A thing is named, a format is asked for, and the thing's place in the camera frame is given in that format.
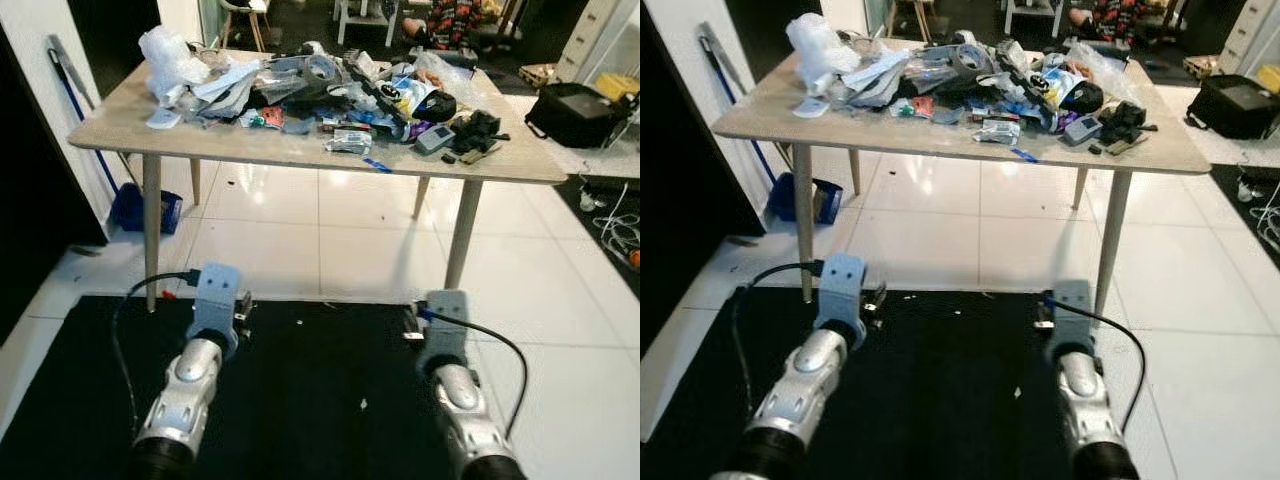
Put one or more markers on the person in colourful clothes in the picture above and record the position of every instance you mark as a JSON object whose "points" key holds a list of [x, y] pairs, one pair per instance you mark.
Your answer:
{"points": [[455, 22], [1120, 15]]}

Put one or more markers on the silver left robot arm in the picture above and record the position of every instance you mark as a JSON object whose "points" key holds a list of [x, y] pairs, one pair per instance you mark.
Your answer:
{"points": [[810, 375], [190, 390]]}

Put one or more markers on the black carry bag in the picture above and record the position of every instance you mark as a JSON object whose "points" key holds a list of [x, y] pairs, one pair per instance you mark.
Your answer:
{"points": [[1235, 105], [575, 115]]}

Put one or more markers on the yellow box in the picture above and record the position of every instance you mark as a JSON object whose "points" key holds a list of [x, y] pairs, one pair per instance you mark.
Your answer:
{"points": [[1269, 78], [618, 86]]}

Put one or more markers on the grey tape roll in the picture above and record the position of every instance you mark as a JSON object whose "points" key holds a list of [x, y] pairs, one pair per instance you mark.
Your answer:
{"points": [[970, 60], [322, 68]]}

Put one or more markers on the small grey device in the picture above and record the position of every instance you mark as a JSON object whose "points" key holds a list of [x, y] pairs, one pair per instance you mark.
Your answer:
{"points": [[1082, 130], [434, 139]]}

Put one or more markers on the blue plastic strip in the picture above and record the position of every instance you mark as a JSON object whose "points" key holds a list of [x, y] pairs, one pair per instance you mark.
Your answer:
{"points": [[1024, 155], [377, 165]]}

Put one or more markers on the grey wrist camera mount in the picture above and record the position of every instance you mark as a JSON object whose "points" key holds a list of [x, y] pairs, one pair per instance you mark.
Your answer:
{"points": [[445, 325], [842, 285], [1072, 315], [215, 295]]}

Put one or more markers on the light wooden table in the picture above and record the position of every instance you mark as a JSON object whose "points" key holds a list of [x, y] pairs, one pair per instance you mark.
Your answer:
{"points": [[250, 145], [880, 140]]}

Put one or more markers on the red snack wrapper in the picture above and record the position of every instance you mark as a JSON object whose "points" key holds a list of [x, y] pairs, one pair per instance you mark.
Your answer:
{"points": [[270, 118], [921, 106]]}

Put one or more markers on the white drawer unit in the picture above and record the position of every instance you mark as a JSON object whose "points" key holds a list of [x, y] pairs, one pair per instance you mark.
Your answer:
{"points": [[1250, 35], [600, 40]]}

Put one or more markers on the black crumpled glove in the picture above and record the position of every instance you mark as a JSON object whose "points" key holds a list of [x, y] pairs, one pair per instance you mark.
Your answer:
{"points": [[478, 130], [1125, 122]]}

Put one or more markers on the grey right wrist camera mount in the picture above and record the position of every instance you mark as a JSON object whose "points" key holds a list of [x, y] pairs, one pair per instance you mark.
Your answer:
{"points": [[1072, 315], [445, 325]]}

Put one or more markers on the blue plastic dustpan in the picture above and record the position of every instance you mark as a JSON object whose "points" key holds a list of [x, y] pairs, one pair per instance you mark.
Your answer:
{"points": [[800, 200], [145, 212]]}

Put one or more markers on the wooden chair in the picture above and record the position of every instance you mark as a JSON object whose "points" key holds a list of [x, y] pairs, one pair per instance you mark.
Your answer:
{"points": [[245, 20], [912, 12]]}

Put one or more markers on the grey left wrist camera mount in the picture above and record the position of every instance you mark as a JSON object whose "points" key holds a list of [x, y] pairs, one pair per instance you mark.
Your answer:
{"points": [[215, 295], [842, 285]]}

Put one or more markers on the white paper scrap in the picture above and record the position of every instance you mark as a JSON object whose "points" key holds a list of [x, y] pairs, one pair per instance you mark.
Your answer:
{"points": [[163, 118], [812, 106]]}

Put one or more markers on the crumpled white plastic bag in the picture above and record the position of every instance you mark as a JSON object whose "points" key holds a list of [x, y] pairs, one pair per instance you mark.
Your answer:
{"points": [[818, 48], [168, 60]]}

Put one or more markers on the silver foil wrapper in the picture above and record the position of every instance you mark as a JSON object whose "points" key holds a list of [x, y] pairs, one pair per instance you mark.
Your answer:
{"points": [[996, 132], [348, 142]]}

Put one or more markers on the black floor mat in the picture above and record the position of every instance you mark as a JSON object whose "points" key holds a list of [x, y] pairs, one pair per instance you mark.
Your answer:
{"points": [[320, 400], [950, 400]]}

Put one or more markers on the white stool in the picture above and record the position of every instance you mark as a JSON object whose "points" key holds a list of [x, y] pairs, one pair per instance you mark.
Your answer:
{"points": [[1035, 12], [365, 20]]}

